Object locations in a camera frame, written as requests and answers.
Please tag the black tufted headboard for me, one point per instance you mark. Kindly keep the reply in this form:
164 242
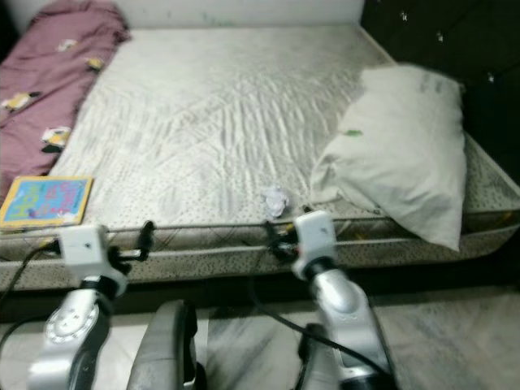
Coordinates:
447 32

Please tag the crumpled white paper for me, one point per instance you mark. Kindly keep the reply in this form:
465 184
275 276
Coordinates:
276 201

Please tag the colourful yellow-edged children's book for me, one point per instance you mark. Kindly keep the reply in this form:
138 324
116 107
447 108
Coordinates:
45 201

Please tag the grey robot leg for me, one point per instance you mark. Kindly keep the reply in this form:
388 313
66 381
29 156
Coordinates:
166 349
315 366

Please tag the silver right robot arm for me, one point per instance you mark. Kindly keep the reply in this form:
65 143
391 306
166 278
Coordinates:
349 317

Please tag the white quilted mattress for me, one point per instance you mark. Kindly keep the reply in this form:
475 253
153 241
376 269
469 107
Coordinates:
227 122

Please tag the purple cartoon print blanket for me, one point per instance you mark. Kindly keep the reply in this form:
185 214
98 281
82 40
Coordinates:
41 73

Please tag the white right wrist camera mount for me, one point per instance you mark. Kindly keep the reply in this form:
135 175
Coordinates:
315 236

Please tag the grey right robot leg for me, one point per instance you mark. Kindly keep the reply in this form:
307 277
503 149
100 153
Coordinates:
315 366

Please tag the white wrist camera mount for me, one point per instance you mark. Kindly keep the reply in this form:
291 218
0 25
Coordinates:
85 248
315 236

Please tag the cream pillow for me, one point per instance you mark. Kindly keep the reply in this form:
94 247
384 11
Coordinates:
398 154

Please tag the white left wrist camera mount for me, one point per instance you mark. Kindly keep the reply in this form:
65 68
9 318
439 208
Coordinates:
85 248

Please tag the grey left robot leg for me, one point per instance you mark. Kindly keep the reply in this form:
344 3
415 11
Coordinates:
166 349

